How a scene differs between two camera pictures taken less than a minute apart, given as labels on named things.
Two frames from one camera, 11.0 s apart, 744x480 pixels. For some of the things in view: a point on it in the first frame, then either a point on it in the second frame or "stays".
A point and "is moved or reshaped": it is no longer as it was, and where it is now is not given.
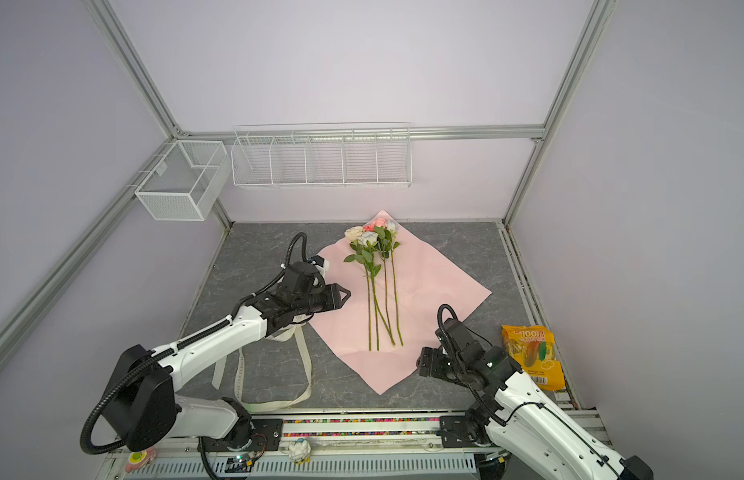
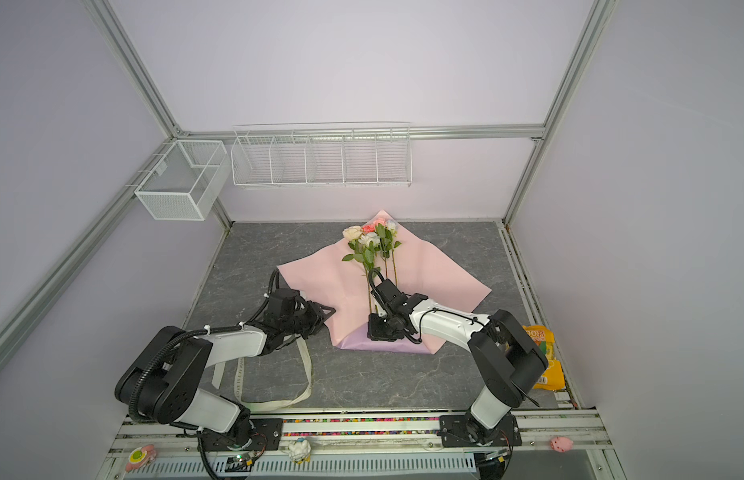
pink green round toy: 139,459 stays
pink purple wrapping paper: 405,296 is moved or reshaped
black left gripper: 333,297 → 318,318
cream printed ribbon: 298,333 stays
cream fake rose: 353,234 stays
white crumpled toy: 299,451 stays
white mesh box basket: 189,183 stays
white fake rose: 392,226 stays
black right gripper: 434,367 → 374,331
